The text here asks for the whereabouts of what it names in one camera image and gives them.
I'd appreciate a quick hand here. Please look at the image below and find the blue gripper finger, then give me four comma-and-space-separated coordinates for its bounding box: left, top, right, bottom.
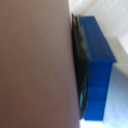
71, 13, 118, 122

